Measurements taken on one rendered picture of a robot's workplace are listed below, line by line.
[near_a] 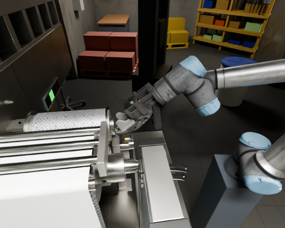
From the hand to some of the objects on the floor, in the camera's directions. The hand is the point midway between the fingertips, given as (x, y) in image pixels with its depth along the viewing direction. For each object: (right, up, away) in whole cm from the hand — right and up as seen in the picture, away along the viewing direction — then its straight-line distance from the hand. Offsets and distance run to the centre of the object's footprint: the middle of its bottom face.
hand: (120, 130), depth 65 cm
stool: (-118, +14, +222) cm, 252 cm away
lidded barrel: (+159, +32, +246) cm, 295 cm away
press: (+26, +47, +265) cm, 270 cm away
